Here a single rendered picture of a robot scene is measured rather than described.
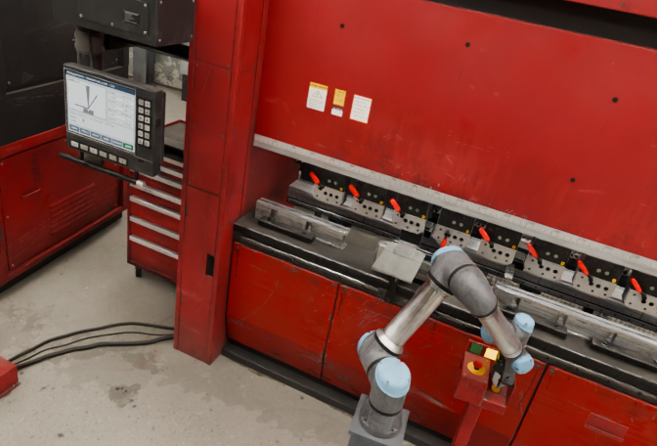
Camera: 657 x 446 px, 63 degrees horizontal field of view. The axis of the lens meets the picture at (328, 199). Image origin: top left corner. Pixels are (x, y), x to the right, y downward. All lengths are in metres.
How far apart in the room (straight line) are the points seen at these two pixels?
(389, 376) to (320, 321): 0.98
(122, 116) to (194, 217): 0.68
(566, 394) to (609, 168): 0.99
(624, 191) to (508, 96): 0.56
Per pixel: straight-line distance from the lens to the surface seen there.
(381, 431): 1.92
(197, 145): 2.54
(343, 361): 2.82
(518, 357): 2.00
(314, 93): 2.41
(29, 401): 3.09
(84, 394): 3.07
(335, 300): 2.64
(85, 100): 2.38
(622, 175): 2.28
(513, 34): 2.17
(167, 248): 3.45
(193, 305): 2.98
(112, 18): 2.23
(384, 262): 2.35
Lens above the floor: 2.21
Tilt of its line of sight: 26 degrees down
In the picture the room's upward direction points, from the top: 11 degrees clockwise
